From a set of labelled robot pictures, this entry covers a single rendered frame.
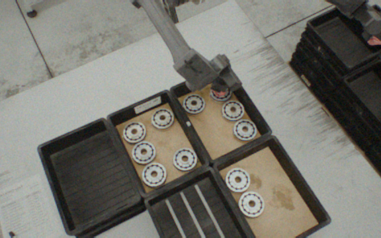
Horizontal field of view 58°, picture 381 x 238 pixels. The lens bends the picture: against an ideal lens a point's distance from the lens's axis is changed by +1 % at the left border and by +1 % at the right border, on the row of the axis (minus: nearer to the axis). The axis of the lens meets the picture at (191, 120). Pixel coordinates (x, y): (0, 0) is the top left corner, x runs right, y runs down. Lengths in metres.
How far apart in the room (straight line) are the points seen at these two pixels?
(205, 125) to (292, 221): 0.54
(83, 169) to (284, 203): 0.85
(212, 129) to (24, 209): 0.91
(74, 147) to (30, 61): 1.51
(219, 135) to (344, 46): 1.16
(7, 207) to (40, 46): 1.61
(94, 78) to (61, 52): 1.10
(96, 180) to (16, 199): 0.41
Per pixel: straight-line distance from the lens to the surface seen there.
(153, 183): 1.45
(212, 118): 1.57
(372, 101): 2.39
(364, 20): 1.35
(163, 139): 1.53
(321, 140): 1.78
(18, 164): 1.82
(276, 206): 1.49
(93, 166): 1.55
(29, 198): 1.75
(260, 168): 1.52
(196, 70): 0.96
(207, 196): 1.46
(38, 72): 2.92
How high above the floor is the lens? 2.25
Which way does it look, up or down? 65 degrees down
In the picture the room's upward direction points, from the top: straight up
